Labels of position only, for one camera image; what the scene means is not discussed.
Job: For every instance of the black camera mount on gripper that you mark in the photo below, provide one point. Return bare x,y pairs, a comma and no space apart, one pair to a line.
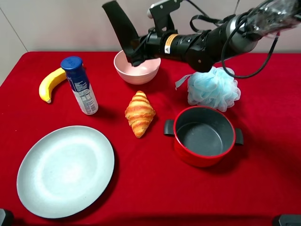
160,13

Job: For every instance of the pink plastic bowl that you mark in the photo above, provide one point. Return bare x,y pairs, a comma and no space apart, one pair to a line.
138,75

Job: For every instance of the blue mesh bath sponge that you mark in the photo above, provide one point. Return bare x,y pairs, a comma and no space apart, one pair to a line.
215,89

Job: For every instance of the yellow banana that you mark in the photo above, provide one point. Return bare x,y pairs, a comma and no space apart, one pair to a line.
49,83

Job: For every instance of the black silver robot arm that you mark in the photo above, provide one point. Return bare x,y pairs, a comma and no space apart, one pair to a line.
232,36

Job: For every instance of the black base corner left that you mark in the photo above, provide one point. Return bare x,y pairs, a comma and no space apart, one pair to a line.
6,217

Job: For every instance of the black base corner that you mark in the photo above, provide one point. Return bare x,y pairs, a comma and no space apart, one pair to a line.
287,220
6,217

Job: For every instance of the black base corner right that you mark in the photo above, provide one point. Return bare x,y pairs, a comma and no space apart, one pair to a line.
287,220

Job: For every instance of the red pot with black handles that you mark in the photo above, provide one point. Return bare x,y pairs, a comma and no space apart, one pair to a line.
202,135

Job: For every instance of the blue capped spray can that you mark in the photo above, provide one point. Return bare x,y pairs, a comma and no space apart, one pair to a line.
80,85

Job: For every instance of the grey round plate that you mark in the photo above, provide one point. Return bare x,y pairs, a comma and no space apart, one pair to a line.
65,172

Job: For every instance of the toy croissant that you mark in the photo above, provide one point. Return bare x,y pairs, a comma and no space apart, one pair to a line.
139,113

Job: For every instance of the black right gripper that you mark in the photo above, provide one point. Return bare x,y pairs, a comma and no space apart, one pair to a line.
190,49

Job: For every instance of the black curved case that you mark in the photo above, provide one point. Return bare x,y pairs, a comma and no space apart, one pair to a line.
126,33

